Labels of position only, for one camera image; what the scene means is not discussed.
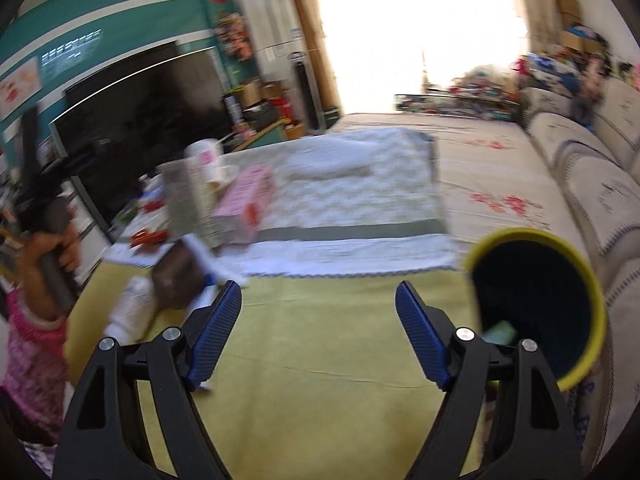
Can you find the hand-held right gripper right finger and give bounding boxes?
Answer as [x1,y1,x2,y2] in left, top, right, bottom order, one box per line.
[395,281,586,480]

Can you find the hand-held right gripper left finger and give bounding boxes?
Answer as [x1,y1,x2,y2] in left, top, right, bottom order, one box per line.
[54,280,243,480]

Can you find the yellow trash bin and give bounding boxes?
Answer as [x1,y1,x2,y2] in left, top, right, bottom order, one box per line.
[462,227,608,393]

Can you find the person's left hand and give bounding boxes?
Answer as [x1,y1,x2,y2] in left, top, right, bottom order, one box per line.
[20,227,82,320]

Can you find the white drawer unit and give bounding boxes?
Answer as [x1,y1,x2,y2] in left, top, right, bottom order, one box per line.
[69,180,112,273]

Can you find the brown wrapper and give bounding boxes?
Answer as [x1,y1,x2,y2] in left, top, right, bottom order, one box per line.
[151,240,207,312]

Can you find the green wrapper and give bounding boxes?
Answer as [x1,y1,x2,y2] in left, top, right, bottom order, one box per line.
[482,321,517,347]

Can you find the white plastic bottle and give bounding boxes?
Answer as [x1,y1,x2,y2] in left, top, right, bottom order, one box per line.
[104,276,157,342]

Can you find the small red packet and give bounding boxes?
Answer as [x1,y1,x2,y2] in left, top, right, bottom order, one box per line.
[131,229,167,248]

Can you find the large black television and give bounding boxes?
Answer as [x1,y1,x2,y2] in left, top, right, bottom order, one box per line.
[49,40,237,233]

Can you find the grey paper carton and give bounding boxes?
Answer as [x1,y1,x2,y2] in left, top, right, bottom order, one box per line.
[161,156,217,250]

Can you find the pink box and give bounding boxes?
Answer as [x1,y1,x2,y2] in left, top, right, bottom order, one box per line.
[210,164,277,247]

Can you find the chevron patterned tablecloth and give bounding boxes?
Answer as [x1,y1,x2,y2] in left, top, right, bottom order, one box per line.
[220,127,448,238]

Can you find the white pink printed cup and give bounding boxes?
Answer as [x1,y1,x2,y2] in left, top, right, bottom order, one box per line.
[184,138,222,186]

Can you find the beige floral floor mat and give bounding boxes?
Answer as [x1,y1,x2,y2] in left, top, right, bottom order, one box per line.
[340,111,601,272]

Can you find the white folded cloth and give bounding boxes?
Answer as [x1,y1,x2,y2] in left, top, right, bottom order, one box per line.
[286,151,375,182]

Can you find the black box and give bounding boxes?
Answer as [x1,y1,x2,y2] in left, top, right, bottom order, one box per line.
[244,102,277,132]

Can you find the green box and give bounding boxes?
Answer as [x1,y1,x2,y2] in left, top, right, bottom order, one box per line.
[320,106,344,134]

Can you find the beige sofa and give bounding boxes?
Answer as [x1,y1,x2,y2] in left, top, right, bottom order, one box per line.
[520,79,640,411]

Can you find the open cardboard box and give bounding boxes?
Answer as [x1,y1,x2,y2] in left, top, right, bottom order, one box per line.
[239,79,282,109]

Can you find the black tower fan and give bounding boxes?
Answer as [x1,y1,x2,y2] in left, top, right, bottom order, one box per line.
[292,52,322,134]

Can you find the hanging flower decoration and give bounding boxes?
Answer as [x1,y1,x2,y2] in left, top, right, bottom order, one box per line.
[215,10,257,62]

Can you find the white standing air conditioner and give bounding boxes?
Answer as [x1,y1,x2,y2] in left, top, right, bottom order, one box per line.
[237,0,308,92]

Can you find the pile of plush toys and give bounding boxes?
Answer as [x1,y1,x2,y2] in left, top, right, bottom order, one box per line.
[509,50,640,92]

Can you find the beige embroidered curtains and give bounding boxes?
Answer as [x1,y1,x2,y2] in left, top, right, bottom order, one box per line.
[300,0,557,117]

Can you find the stacked cardboard boxes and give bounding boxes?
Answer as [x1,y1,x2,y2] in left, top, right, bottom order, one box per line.
[554,0,607,57]

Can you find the wall picture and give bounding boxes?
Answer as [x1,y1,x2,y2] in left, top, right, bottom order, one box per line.
[0,56,44,122]

